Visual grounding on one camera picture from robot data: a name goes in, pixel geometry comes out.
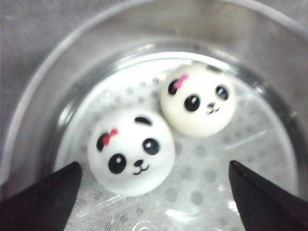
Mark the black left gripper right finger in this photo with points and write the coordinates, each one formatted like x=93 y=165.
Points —
x=264 y=206

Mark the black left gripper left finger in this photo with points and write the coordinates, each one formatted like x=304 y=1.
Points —
x=44 y=206

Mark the white panda bun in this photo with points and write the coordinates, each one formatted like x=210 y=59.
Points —
x=131 y=151

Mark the cream panda bun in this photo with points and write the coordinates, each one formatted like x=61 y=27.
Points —
x=198 y=99

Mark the white perforated steamer liner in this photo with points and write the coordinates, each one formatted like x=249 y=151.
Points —
x=197 y=195

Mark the stainless steel steamer pot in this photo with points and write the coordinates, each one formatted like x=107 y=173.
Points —
x=244 y=38

